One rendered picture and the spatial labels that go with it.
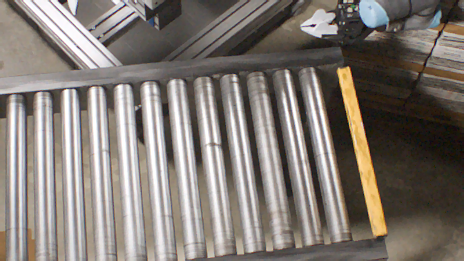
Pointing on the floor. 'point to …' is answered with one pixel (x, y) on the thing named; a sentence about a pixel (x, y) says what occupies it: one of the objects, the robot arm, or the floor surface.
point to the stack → (411, 38)
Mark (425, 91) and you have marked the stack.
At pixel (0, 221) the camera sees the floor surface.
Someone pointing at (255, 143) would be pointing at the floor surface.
